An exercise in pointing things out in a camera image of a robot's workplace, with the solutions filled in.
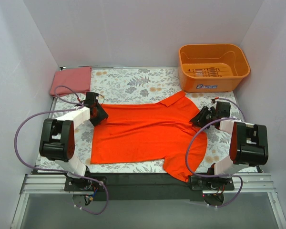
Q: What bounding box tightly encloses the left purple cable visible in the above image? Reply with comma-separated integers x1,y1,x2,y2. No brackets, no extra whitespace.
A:
14,85,110,215

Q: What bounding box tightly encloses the orange plastic basket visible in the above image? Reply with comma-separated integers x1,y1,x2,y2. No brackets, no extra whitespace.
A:
178,43,250,93

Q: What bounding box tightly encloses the purple cable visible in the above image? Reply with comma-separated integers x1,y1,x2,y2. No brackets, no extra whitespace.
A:
185,97,246,208
14,85,110,215

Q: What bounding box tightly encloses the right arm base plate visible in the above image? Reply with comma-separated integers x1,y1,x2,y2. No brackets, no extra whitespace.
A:
187,176,235,191

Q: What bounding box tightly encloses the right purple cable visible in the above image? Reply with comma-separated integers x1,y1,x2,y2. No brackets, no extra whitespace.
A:
185,97,246,208

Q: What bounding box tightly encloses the orange t shirt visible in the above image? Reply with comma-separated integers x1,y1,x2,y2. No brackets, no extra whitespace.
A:
90,91,207,181

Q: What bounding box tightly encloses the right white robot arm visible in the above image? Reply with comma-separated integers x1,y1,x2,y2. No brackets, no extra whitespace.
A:
185,97,269,190

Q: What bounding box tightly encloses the folded pink t shirt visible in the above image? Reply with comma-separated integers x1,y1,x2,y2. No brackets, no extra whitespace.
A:
50,66,92,96

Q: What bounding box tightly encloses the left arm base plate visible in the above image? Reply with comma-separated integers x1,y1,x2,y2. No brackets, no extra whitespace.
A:
64,177,104,192

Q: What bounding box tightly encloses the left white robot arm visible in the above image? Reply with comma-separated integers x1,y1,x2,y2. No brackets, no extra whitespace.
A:
39,92,109,191

